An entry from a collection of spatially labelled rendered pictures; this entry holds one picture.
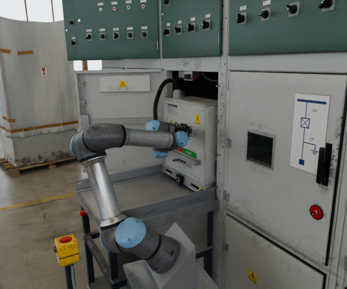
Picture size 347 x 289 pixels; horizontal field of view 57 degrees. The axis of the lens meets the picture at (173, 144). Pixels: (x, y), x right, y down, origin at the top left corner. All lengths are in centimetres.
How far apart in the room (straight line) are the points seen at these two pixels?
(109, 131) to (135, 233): 40
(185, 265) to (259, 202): 50
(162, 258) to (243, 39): 102
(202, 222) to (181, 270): 63
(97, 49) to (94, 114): 48
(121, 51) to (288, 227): 161
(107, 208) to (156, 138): 36
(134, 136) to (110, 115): 103
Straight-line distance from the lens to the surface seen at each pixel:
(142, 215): 169
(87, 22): 253
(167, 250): 132
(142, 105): 231
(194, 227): 189
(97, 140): 127
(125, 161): 241
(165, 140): 143
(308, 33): 132
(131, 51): 236
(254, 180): 158
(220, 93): 173
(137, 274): 147
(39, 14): 1300
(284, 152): 142
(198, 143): 185
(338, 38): 125
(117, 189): 207
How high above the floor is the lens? 163
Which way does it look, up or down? 15 degrees down
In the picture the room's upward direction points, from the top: 1 degrees counter-clockwise
